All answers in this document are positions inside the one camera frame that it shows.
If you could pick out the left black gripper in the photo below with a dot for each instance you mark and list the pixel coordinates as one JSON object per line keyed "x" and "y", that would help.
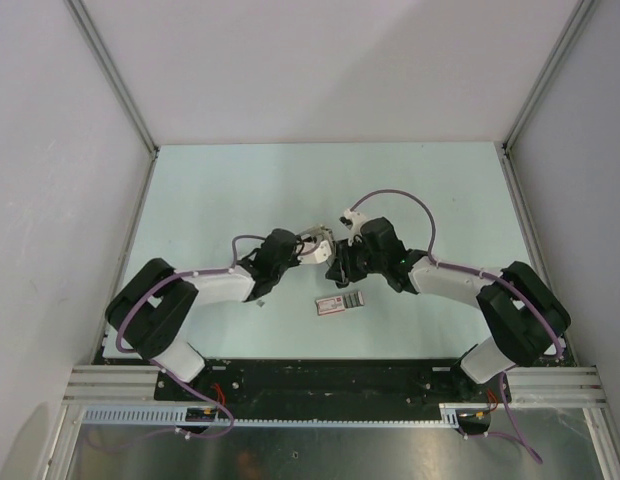
{"x": 295, "y": 261}

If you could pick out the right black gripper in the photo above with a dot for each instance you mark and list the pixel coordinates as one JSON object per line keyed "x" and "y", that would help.
{"x": 344, "y": 252}

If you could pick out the black and cream stapler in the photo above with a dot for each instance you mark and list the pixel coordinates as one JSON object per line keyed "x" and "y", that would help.
{"x": 337, "y": 274}

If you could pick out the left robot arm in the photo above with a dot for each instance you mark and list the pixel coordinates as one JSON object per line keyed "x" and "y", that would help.
{"x": 149, "y": 312}

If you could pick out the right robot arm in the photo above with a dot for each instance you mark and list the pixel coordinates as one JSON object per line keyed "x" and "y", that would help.
{"x": 523, "y": 315}

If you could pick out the red staple box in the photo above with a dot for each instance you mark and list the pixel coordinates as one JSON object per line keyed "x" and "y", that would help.
{"x": 339, "y": 303}

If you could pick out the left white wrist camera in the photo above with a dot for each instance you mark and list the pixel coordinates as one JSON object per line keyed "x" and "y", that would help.
{"x": 317, "y": 246}

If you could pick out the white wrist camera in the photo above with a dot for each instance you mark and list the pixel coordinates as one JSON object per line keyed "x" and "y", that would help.
{"x": 317, "y": 246}
{"x": 353, "y": 220}

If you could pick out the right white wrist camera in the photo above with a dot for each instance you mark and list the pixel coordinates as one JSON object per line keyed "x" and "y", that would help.
{"x": 353, "y": 220}

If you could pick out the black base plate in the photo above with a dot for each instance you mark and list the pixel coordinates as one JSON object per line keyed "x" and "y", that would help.
{"x": 363, "y": 392}

